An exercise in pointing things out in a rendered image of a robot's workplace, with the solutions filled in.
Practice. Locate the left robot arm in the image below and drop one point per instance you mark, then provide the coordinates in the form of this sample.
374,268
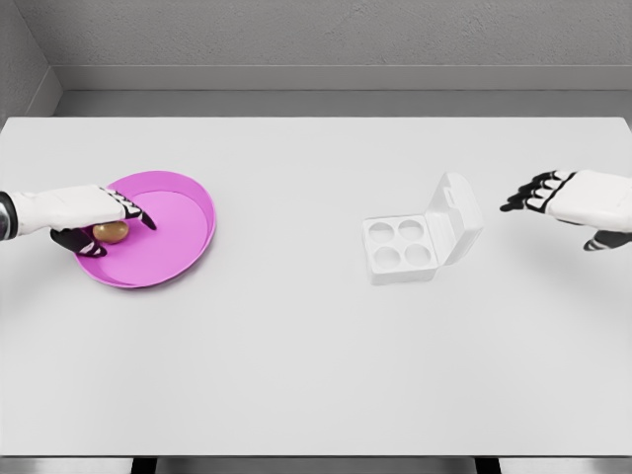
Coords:
22,212

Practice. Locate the white egg box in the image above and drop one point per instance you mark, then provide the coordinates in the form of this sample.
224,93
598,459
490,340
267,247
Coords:
419,237

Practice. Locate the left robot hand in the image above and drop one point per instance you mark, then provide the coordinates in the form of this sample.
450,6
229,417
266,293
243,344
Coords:
84,205

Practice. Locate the brown egg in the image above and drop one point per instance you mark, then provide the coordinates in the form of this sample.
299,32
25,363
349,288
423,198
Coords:
110,232

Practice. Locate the pink round plate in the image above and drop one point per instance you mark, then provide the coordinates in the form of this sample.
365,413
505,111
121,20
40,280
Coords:
163,232

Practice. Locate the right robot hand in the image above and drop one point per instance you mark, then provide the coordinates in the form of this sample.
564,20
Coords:
587,197

